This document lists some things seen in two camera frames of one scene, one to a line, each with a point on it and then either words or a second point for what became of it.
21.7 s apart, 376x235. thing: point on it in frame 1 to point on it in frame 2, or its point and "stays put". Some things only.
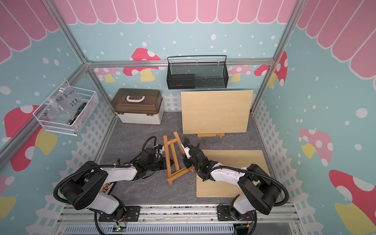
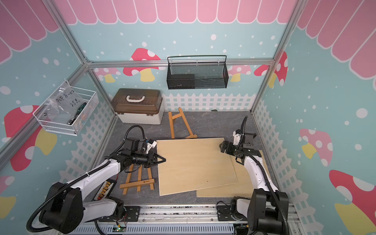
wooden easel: [168, 158] to [151, 181]
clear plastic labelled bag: [64, 103] stays put
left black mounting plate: [129, 214] stays put
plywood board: [220, 111] to [193, 164]
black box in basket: [181, 81] stays put
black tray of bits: [108, 188] stays put
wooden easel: [220, 135] to [171, 118]
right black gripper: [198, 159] to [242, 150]
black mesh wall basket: [199, 72] stays put
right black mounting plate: [223, 214] stays put
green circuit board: [122, 229] stays put
